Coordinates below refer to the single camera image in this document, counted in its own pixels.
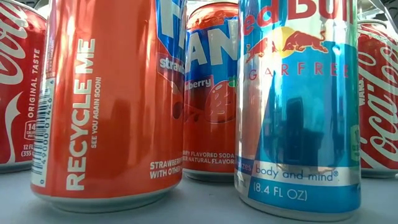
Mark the blue sugarfree Red Bull can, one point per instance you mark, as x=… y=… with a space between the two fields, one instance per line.
x=298 y=124

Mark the red Star Wars Coca-Cola can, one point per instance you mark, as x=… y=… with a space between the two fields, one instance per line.
x=379 y=109

